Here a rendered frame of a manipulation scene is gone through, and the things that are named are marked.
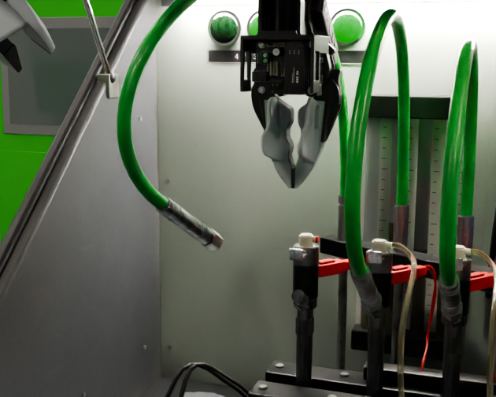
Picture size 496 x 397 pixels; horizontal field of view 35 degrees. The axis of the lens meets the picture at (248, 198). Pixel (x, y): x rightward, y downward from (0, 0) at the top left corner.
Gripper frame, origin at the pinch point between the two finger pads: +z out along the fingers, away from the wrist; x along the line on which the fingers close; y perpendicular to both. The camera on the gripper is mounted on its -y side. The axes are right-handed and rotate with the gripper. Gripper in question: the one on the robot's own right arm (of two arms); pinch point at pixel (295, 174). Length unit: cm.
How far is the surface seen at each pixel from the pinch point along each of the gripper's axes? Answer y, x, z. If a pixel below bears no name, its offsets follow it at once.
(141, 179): 9.4, -12.8, -0.2
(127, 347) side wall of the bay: -21.1, -30.9, 30.3
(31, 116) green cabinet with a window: -236, -193, 16
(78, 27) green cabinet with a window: -236, -166, -24
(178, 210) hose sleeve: 5.2, -10.8, 3.5
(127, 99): 10.6, -13.3, -7.9
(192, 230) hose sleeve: 3.0, -10.2, 5.9
